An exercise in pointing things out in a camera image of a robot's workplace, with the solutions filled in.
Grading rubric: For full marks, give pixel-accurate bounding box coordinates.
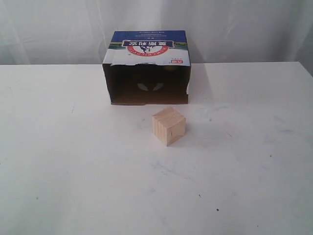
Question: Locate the yellow rubber ball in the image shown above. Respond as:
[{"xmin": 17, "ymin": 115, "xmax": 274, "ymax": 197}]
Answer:
[{"xmin": 164, "ymin": 66, "xmax": 179, "ymax": 73}]

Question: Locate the white backdrop curtain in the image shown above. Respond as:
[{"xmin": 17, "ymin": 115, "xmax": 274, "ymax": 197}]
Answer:
[{"xmin": 0, "ymin": 0, "xmax": 313, "ymax": 64}]

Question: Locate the light wooden cube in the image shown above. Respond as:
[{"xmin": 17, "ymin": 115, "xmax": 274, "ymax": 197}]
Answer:
[{"xmin": 152, "ymin": 107, "xmax": 186, "ymax": 146}]

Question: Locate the blue white cardboard box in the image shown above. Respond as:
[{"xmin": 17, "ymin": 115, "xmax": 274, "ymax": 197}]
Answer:
[{"xmin": 102, "ymin": 30, "xmax": 191, "ymax": 105}]

